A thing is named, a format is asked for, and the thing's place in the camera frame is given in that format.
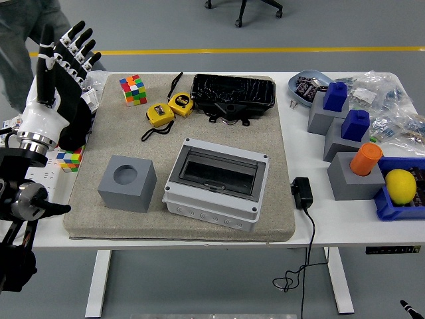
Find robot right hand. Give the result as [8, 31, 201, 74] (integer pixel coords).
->
[399, 299, 418, 319]

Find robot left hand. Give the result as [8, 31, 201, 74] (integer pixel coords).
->
[16, 20, 102, 148]

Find grey junction box clear lid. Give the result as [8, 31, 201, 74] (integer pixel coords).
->
[161, 138, 270, 233]

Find orange cylinder battery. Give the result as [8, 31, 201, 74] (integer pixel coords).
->
[349, 142, 384, 177]

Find blue block battery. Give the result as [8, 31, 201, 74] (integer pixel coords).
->
[323, 81, 349, 112]
[341, 109, 371, 141]

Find black cloth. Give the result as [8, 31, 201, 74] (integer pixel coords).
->
[58, 96, 93, 151]

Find small colourful puzzle cube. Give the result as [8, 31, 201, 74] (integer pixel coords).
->
[55, 146, 84, 173]

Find clear bags with parts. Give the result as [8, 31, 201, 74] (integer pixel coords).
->
[81, 69, 109, 112]

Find white power strip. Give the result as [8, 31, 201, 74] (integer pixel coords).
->
[25, 154, 72, 200]

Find black table control panel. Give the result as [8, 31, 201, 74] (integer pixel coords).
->
[365, 245, 422, 255]

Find person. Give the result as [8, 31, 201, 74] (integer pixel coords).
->
[0, 0, 72, 113]

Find white table leg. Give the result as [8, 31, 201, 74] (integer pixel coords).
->
[323, 247, 355, 315]
[84, 249, 112, 318]

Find large colourful puzzle cube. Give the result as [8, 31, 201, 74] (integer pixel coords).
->
[119, 74, 148, 108]

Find blue storage bin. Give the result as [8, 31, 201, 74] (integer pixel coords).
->
[373, 156, 425, 222]

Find yellow tape measure with sticker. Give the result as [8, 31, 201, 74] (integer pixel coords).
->
[141, 103, 175, 142]

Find grey block with round hole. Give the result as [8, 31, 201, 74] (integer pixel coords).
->
[327, 152, 386, 201]
[98, 154, 157, 213]

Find dark printed packets in bin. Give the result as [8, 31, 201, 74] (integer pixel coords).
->
[407, 165, 425, 209]

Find yellow lemon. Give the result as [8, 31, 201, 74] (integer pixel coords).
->
[384, 168, 417, 205]

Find yellow tape measure 5m print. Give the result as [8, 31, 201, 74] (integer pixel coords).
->
[167, 71, 196, 116]

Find black power adapter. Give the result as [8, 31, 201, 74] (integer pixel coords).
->
[290, 177, 314, 210]

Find grey block holder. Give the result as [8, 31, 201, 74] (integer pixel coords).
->
[323, 116, 371, 163]
[307, 90, 350, 136]

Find grey-brown mat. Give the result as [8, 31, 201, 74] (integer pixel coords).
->
[62, 73, 296, 243]

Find clear bag of small parts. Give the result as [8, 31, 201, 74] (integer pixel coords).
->
[368, 109, 425, 154]
[335, 69, 416, 112]

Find black plastic tray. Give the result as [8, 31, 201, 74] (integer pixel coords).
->
[191, 73, 277, 116]

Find black office chair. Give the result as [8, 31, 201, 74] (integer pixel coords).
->
[204, 0, 284, 28]

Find blue-grey bowl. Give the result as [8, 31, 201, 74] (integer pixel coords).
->
[288, 69, 335, 108]

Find dark printed packets in bowl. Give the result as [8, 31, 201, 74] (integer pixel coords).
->
[294, 75, 329, 100]

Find black adapter cord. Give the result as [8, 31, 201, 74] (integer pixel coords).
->
[272, 207, 329, 319]

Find black plastic bracket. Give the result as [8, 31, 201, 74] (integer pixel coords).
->
[208, 101, 250, 127]

